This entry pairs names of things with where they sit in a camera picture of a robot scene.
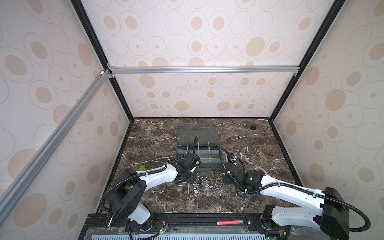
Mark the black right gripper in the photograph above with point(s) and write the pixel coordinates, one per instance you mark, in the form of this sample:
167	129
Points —
225	181

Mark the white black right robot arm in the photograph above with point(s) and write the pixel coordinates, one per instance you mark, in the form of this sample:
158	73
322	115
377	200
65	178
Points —
324	210

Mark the clear grey compartment organizer box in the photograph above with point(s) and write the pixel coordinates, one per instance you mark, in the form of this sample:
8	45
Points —
207	147

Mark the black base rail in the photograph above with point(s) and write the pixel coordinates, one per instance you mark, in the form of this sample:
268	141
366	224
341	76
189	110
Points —
192	227

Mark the diagonal aluminium frame bar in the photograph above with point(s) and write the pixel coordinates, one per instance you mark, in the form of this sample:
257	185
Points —
23	181

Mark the horizontal aluminium frame bar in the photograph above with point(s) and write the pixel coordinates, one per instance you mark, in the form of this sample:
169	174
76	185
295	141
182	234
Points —
205	70

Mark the red marker pen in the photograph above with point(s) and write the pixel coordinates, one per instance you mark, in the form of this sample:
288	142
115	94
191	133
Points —
232	222

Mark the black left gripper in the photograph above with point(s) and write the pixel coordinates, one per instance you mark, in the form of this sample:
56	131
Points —
192	180

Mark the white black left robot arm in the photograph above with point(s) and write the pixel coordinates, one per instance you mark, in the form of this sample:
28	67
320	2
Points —
123	197

